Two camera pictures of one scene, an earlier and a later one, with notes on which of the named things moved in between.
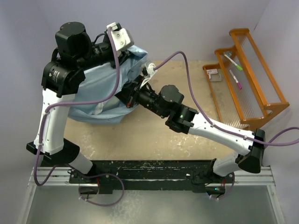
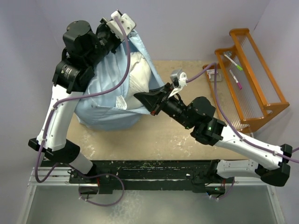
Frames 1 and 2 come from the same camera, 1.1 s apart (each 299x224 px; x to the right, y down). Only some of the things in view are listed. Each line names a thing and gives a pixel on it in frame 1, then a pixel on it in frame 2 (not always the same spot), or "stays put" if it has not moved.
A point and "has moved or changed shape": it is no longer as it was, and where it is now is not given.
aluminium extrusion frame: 51,199 stays put
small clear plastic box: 213,75 stays put
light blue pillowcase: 98,82 has moved or changed shape
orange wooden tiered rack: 244,91 stays put
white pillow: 113,102 -> 139,75
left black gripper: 123,55 -> 102,26
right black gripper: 129,94 -> 152,100
